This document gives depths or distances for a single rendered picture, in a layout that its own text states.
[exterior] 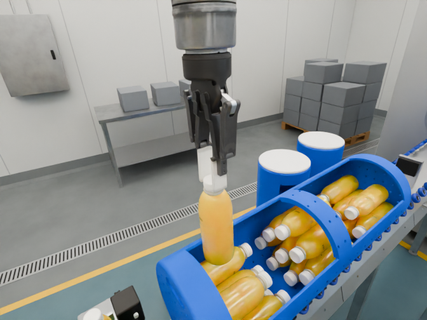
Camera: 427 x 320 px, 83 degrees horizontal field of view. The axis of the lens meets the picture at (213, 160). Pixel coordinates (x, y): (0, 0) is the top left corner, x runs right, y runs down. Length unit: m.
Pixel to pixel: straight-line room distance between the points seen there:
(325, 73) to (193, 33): 3.79
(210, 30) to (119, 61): 3.45
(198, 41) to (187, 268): 0.44
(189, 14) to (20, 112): 3.61
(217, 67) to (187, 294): 0.42
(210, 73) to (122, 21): 3.46
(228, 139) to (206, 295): 0.32
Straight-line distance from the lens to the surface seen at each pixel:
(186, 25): 0.36
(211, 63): 0.36
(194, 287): 0.55
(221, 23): 0.36
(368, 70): 4.20
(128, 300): 0.85
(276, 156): 1.43
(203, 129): 0.44
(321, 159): 1.63
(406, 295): 2.35
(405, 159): 1.55
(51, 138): 3.95
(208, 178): 0.47
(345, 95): 3.91
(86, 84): 3.77
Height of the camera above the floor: 1.68
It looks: 27 degrees down
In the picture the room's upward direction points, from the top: 3 degrees counter-clockwise
